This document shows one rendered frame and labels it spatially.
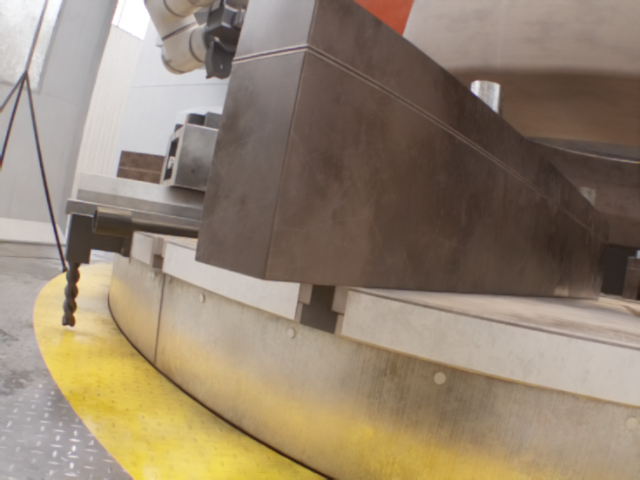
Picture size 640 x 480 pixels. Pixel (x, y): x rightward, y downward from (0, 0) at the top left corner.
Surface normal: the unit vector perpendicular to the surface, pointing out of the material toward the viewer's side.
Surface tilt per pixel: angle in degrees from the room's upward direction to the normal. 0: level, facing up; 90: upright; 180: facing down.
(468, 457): 90
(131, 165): 90
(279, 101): 90
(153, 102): 90
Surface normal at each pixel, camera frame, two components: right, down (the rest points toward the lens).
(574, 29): -0.59, -0.09
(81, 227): 0.54, 0.11
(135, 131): -0.37, -0.05
